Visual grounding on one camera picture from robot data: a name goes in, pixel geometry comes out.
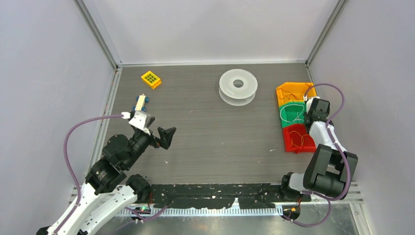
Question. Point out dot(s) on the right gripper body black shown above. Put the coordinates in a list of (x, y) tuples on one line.
[(309, 114)]

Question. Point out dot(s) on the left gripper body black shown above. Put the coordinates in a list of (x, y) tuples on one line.
[(142, 140)]

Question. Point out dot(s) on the translucent white spool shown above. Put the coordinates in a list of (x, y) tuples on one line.
[(237, 87)]

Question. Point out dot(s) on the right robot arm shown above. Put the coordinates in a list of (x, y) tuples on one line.
[(331, 168)]

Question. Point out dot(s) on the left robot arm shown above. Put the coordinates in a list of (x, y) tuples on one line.
[(106, 189)]

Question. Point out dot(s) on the green bin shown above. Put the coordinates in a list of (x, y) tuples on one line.
[(292, 113)]

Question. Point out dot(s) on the orange bin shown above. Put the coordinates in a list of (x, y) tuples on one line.
[(292, 92)]

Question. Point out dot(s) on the red bin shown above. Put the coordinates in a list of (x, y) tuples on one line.
[(297, 140)]

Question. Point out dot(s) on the white toy car blue wheels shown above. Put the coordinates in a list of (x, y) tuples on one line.
[(141, 100)]

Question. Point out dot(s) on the yellow block green studs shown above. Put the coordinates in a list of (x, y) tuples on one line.
[(150, 79)]

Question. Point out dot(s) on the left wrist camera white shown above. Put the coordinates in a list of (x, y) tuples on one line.
[(141, 120)]

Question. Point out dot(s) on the aluminium rail front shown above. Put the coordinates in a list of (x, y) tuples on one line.
[(234, 210)]

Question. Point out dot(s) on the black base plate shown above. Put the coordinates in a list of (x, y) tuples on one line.
[(219, 196)]

